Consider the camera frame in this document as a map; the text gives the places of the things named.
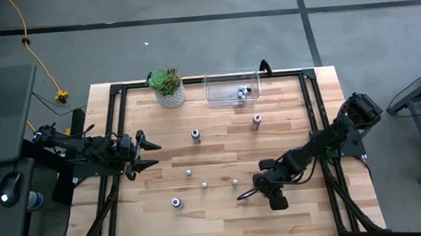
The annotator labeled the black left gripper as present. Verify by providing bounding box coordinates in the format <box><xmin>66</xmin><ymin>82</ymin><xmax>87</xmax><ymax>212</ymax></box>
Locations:
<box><xmin>121</xmin><ymin>128</ymin><xmax>164</xmax><ymax>181</ymax></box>

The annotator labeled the large black food coloring bottle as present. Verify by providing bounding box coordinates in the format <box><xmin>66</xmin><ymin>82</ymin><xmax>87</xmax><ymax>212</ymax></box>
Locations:
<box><xmin>190</xmin><ymin>128</ymin><xmax>203</xmax><ymax>145</ymax></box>

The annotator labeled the large red food coloring bottle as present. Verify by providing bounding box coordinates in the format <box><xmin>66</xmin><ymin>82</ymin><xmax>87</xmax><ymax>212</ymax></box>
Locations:
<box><xmin>249</xmin><ymin>113</ymin><xmax>263</xmax><ymax>132</ymax></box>

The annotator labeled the succulent in white patterned pot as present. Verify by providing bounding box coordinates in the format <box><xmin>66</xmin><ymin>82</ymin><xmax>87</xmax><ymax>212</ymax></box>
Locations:
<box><xmin>145</xmin><ymin>64</ymin><xmax>187</xmax><ymax>112</ymax></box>

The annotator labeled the clear plastic bin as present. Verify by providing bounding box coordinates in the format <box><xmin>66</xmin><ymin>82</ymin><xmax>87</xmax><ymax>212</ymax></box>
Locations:
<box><xmin>201</xmin><ymin>66</ymin><xmax>263</xmax><ymax>110</ymax></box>

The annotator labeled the black hook-shaped clamp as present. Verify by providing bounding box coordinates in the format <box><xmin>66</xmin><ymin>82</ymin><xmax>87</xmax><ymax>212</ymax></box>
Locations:
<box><xmin>257</xmin><ymin>58</ymin><xmax>274</xmax><ymax>78</ymax></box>

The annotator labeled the white and blue bottle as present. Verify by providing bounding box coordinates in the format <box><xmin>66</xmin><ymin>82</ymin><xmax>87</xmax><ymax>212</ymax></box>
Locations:
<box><xmin>25</xmin><ymin>189</ymin><xmax>46</xmax><ymax>212</ymax></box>

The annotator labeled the black computer mouse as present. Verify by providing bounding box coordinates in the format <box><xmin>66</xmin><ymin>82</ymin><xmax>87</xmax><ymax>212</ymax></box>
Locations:
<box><xmin>0</xmin><ymin>171</ymin><xmax>25</xmax><ymax>209</ymax></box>

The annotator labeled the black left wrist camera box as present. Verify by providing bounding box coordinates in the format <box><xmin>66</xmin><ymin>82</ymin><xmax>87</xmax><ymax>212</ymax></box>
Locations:
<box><xmin>114</xmin><ymin>133</ymin><xmax>135</xmax><ymax>158</ymax></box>

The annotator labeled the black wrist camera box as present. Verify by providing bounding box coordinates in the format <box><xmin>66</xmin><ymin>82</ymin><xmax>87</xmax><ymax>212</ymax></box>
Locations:
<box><xmin>114</xmin><ymin>133</ymin><xmax>135</xmax><ymax>158</ymax></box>
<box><xmin>267</xmin><ymin>193</ymin><xmax>290</xmax><ymax>212</ymax></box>

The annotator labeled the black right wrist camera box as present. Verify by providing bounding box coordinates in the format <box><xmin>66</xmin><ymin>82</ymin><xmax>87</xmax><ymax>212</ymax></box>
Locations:
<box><xmin>267</xmin><ymin>193</ymin><xmax>290</xmax><ymax>212</ymax></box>

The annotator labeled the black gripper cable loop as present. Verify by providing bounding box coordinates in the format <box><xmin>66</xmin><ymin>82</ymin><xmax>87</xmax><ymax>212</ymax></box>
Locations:
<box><xmin>234</xmin><ymin>187</ymin><xmax>260</xmax><ymax>202</ymax></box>

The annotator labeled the black aluminium table frame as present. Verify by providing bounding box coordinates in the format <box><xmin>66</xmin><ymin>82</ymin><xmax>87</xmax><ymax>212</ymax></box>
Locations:
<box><xmin>49</xmin><ymin>50</ymin><xmax>389</xmax><ymax>236</ymax></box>

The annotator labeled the yellow extension cord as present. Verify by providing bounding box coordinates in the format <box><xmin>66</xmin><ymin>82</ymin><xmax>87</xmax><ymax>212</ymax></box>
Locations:
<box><xmin>6</xmin><ymin>0</ymin><xmax>73</xmax><ymax>135</ymax></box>

